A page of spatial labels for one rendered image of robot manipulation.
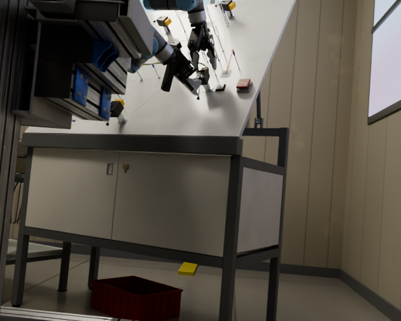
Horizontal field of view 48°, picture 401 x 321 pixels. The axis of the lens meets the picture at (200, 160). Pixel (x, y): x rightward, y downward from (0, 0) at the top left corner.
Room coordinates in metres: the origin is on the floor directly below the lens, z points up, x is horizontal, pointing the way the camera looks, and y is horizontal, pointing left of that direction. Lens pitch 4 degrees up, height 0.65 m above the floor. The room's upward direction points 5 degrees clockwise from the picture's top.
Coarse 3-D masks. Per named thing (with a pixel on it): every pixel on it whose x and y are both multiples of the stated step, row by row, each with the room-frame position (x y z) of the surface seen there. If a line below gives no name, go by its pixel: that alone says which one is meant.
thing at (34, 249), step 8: (16, 168) 2.33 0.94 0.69; (16, 176) 2.37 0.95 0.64; (8, 240) 2.89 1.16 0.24; (16, 240) 2.92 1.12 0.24; (8, 248) 2.57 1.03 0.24; (16, 248) 2.59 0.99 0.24; (32, 248) 2.64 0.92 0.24; (40, 248) 2.66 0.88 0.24; (48, 248) 2.69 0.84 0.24; (56, 248) 2.71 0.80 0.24; (64, 248) 2.70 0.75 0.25; (8, 256) 2.38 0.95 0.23; (32, 256) 2.51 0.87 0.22; (40, 256) 2.53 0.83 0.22; (48, 256) 2.58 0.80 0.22; (56, 256) 2.63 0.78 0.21; (64, 256) 2.69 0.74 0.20; (8, 264) 2.34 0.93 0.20; (64, 264) 2.69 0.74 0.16; (64, 272) 2.69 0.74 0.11; (64, 280) 2.70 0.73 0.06; (64, 288) 2.71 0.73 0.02
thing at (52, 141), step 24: (24, 144) 2.27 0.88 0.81; (48, 144) 2.19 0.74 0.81; (72, 144) 2.12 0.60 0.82; (96, 144) 2.05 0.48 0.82; (120, 144) 1.98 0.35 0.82; (144, 144) 1.92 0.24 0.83; (168, 144) 1.87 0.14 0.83; (192, 144) 1.81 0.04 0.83; (216, 144) 1.76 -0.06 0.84; (240, 144) 1.75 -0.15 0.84
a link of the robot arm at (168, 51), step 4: (168, 44) 1.73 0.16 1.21; (164, 48) 1.72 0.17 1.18; (168, 48) 1.73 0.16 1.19; (172, 48) 1.75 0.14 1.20; (160, 52) 1.72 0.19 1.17; (164, 52) 1.72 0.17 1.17; (168, 52) 1.73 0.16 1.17; (172, 52) 1.74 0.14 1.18; (156, 56) 1.74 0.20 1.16; (160, 56) 1.73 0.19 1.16; (164, 56) 1.73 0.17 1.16; (168, 56) 1.73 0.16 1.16; (160, 60) 1.74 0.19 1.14; (164, 60) 1.74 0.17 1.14
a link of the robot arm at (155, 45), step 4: (156, 40) 1.54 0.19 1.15; (156, 44) 1.54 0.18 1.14; (156, 48) 1.54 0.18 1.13; (152, 52) 1.54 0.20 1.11; (156, 52) 1.55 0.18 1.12; (144, 56) 1.55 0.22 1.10; (148, 56) 1.55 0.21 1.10; (152, 56) 1.56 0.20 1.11; (136, 60) 1.61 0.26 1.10; (140, 60) 1.60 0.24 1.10; (144, 60) 1.59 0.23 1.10
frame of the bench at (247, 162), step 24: (240, 168) 1.76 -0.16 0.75; (264, 168) 2.00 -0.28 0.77; (24, 192) 2.31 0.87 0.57; (240, 192) 1.78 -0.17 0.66; (24, 216) 2.30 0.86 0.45; (24, 240) 2.31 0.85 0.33; (72, 240) 2.14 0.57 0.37; (96, 240) 2.08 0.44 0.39; (24, 264) 2.32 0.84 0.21; (96, 264) 2.80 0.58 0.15; (216, 264) 1.79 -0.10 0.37; (240, 264) 1.83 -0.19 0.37
